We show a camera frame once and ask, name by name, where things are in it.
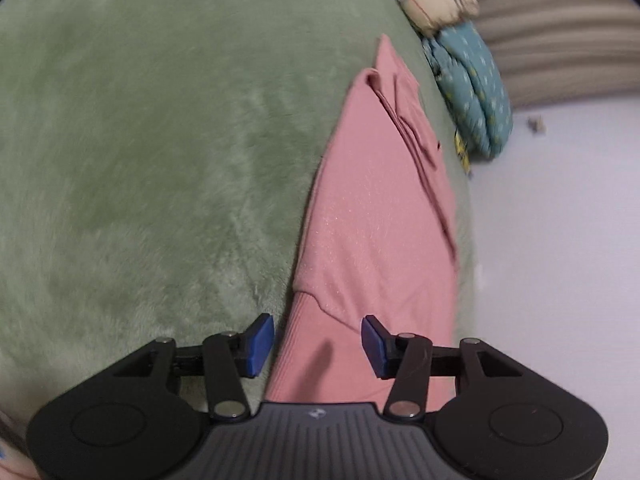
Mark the green fleece blanket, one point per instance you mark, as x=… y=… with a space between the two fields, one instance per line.
x=150 y=160

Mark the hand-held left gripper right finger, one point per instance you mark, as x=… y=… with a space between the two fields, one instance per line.
x=375 y=347

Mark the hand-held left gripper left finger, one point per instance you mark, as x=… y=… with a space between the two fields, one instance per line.
x=260 y=347

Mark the teal floral folded quilt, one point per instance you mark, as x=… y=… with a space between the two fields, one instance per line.
x=475 y=90

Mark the pink sweatshirt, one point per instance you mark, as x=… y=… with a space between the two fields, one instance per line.
x=375 y=225

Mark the yellow and blue pouch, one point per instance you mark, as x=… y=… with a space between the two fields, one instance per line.
x=462 y=152

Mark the small wall plug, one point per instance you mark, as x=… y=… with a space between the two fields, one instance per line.
x=536 y=124

